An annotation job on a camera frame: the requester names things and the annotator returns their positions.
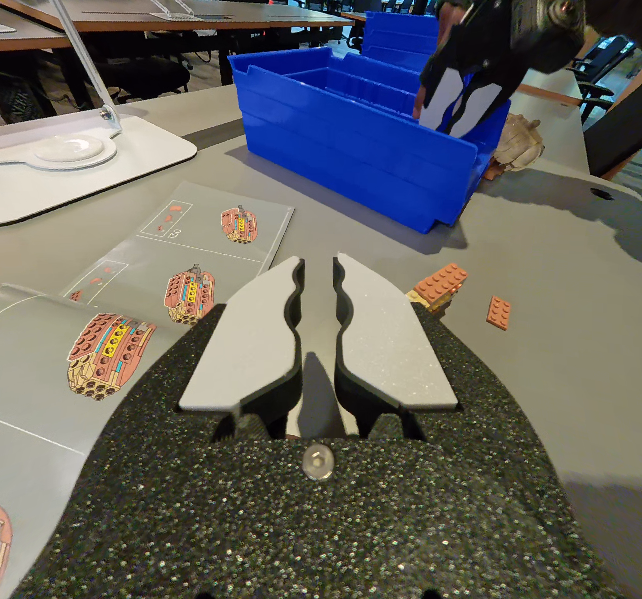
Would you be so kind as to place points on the tan toy brick model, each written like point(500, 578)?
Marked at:
point(521, 142)

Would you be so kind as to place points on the clear acrylic sign holder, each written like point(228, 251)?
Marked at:
point(168, 5)

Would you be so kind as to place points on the person's right hand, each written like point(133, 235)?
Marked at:
point(419, 105)

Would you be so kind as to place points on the black desk grommet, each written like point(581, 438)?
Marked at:
point(601, 193)

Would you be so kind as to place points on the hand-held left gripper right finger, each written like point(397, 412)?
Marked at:
point(391, 348)

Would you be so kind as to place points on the blue plastic parts bin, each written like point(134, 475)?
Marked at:
point(351, 147)

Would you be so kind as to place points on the blue plastic bin stack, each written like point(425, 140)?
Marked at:
point(396, 37)

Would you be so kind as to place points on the brown tan toy brick assembly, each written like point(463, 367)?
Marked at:
point(441, 280)

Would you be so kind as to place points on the dark desk side panel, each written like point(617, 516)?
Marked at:
point(617, 137)

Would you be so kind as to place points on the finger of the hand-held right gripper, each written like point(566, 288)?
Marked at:
point(479, 107)
point(444, 97)

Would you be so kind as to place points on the wooden edged office table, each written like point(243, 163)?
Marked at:
point(125, 10)

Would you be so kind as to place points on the toy brick instruction booklet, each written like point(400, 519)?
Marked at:
point(125, 258)

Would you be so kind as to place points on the black office chair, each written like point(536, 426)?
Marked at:
point(602, 72)
point(145, 75)

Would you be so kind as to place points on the brown toy brick plate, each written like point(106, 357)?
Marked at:
point(499, 312)

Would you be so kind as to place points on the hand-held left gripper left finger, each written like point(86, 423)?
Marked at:
point(251, 343)

